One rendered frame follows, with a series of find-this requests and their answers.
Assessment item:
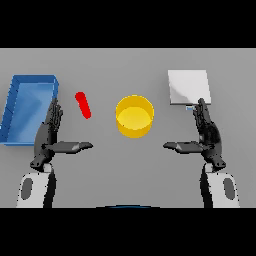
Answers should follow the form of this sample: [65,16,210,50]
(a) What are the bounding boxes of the pale square measuring scale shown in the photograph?
[167,69,212,111]

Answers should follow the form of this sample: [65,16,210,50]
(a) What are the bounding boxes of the red beaker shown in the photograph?
[74,91,92,120]

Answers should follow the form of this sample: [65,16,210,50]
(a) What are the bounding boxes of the yellow bowl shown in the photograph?
[115,94,155,139]

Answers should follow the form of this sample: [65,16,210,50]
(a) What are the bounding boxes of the robot right hand dark grey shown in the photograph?
[162,97,227,169]

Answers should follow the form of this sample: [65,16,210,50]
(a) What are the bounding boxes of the blue tray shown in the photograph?
[0,74,60,147]

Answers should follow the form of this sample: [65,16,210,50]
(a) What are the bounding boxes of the robot left hand dark grey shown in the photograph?
[29,97,94,169]

